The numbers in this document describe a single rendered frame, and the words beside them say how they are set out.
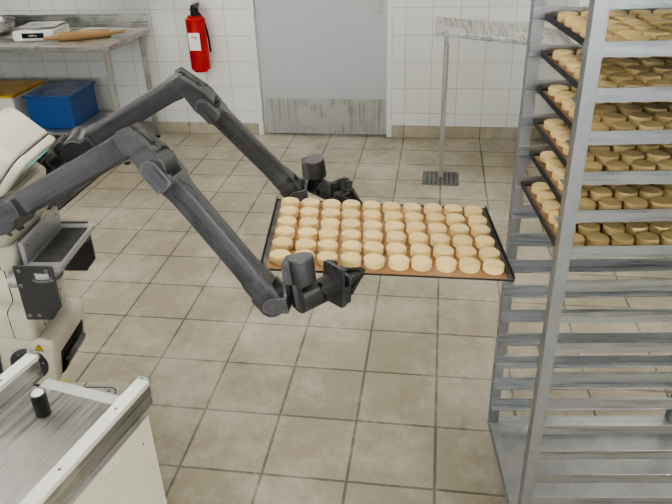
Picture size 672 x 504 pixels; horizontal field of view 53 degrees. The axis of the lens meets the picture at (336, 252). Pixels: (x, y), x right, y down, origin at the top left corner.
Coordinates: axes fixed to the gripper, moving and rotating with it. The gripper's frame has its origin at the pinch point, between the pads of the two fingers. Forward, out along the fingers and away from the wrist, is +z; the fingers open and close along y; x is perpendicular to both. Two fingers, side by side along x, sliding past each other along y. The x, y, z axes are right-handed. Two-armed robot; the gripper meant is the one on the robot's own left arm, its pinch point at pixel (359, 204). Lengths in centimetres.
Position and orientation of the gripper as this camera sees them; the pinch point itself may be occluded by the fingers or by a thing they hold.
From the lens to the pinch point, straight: 191.9
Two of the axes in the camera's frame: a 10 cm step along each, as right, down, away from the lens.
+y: -0.1, 8.7, 4.9
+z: 6.9, 3.6, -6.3
